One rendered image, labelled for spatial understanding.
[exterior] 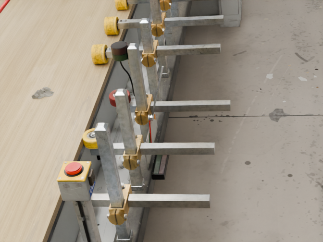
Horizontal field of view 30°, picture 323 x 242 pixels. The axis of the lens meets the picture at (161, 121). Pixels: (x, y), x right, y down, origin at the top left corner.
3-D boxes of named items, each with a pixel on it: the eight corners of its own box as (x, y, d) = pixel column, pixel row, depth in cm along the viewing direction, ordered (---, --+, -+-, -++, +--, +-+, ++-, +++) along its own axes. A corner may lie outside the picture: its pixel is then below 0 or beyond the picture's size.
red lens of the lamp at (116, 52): (130, 46, 213) (129, 41, 212) (126, 54, 209) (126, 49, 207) (113, 46, 214) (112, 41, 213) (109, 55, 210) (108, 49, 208)
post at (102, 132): (132, 238, 197) (108, 120, 169) (130, 247, 194) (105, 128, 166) (121, 238, 198) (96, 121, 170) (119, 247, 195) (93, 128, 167)
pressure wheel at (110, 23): (116, 12, 265) (115, 28, 262) (120, 22, 272) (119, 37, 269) (103, 13, 266) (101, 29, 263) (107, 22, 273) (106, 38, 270)
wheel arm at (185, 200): (210, 202, 188) (209, 192, 186) (210, 210, 186) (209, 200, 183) (77, 201, 196) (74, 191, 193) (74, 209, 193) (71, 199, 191)
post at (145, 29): (163, 117, 260) (149, 16, 232) (162, 122, 257) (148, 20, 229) (155, 117, 260) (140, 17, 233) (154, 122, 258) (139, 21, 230)
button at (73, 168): (84, 166, 146) (82, 161, 145) (80, 177, 143) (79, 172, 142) (68, 166, 146) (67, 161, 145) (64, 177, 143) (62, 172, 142)
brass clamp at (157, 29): (168, 22, 268) (167, 11, 265) (164, 36, 258) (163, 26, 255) (154, 22, 269) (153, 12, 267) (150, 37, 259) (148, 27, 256)
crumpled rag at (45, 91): (52, 86, 239) (50, 81, 237) (55, 94, 233) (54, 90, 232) (30, 92, 237) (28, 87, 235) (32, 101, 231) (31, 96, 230)
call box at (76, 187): (96, 184, 151) (91, 160, 146) (90, 203, 145) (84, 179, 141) (69, 184, 152) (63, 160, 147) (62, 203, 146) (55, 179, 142)
